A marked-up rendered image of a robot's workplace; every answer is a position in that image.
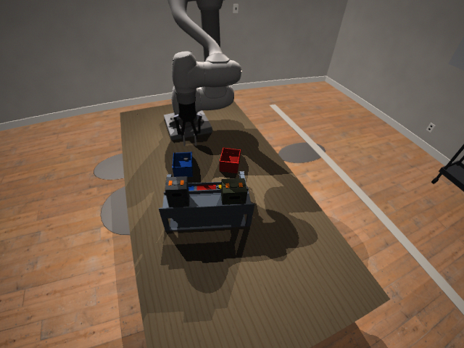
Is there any dark grey metal shelf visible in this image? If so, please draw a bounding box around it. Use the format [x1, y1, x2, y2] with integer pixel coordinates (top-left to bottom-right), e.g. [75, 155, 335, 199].
[159, 182, 254, 231]

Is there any blue bin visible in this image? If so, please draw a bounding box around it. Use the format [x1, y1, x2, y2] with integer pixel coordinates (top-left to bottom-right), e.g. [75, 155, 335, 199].
[173, 152, 193, 177]

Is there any red bin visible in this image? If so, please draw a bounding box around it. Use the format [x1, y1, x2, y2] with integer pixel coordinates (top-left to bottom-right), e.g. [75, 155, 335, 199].
[220, 147, 241, 173]

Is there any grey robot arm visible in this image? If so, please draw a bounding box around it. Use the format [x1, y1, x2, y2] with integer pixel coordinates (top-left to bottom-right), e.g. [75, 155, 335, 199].
[168, 0, 241, 115]

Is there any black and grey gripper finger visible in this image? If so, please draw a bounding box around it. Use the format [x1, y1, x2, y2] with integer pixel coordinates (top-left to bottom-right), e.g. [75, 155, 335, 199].
[189, 114, 202, 146]
[173, 115, 186, 146]

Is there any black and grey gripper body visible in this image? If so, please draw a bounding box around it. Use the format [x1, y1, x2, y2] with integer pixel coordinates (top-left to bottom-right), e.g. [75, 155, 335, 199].
[178, 102, 196, 122]

